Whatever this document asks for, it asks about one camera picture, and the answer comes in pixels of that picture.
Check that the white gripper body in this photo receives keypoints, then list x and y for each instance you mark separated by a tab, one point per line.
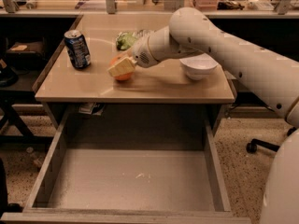
140	55

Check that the orange fruit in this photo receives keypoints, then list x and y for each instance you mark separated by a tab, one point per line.
124	77

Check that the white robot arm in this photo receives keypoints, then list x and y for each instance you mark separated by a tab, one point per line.
272	77

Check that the open grey drawer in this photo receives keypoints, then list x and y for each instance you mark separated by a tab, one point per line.
133	164

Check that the green chip bag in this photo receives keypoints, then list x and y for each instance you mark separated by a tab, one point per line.
126	39

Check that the white bowl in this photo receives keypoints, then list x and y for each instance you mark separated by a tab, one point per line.
198	67

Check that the blue soda can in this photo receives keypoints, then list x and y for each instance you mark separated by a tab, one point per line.
77	49

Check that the black side table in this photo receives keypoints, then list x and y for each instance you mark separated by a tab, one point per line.
22	61

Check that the black office chair base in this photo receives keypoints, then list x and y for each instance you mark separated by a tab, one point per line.
253	145

